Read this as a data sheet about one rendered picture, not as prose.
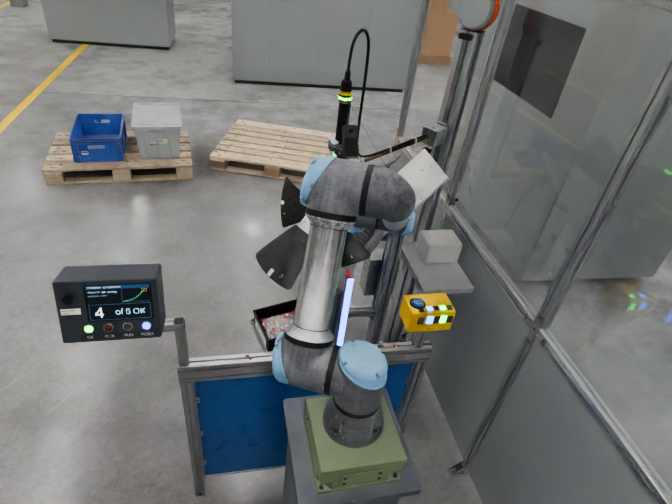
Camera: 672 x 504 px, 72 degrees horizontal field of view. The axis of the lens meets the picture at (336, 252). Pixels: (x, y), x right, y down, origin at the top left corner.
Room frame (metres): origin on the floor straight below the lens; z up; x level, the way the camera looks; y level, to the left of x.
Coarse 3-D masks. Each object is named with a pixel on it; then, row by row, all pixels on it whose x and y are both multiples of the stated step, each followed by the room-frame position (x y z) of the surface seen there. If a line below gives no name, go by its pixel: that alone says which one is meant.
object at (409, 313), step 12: (408, 300) 1.21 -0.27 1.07; (432, 300) 1.22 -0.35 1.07; (444, 300) 1.23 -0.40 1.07; (408, 312) 1.17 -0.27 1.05; (420, 312) 1.15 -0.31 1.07; (432, 312) 1.16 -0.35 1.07; (444, 312) 1.17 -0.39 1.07; (408, 324) 1.15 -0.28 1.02; (420, 324) 1.15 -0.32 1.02; (432, 324) 1.16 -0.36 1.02; (444, 324) 1.17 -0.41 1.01
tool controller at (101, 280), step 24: (144, 264) 1.02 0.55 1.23; (72, 288) 0.88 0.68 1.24; (96, 288) 0.89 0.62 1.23; (120, 288) 0.91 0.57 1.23; (144, 288) 0.92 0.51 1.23; (72, 312) 0.86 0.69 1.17; (120, 312) 0.89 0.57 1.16; (144, 312) 0.90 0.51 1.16; (72, 336) 0.84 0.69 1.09; (96, 336) 0.85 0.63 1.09; (120, 336) 0.87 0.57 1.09; (144, 336) 0.88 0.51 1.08
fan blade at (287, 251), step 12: (300, 228) 1.51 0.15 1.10; (276, 240) 1.50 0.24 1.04; (288, 240) 1.49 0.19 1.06; (300, 240) 1.48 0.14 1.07; (264, 252) 1.48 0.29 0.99; (276, 252) 1.46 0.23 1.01; (288, 252) 1.45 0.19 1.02; (300, 252) 1.45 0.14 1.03; (264, 264) 1.44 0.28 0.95; (276, 264) 1.43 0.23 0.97; (288, 264) 1.42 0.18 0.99; (300, 264) 1.42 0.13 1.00; (276, 276) 1.39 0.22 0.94; (288, 276) 1.39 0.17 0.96; (288, 288) 1.35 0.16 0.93
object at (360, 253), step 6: (348, 234) 1.39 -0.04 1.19; (348, 240) 1.36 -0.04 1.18; (354, 240) 1.36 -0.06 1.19; (348, 246) 1.32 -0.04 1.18; (354, 246) 1.32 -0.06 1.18; (360, 246) 1.32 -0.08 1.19; (348, 252) 1.29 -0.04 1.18; (354, 252) 1.29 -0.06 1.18; (360, 252) 1.29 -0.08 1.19; (366, 252) 1.29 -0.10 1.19; (342, 258) 1.26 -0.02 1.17; (348, 258) 1.26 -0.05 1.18; (360, 258) 1.26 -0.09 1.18; (366, 258) 1.26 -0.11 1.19; (342, 264) 1.23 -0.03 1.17; (348, 264) 1.23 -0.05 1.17
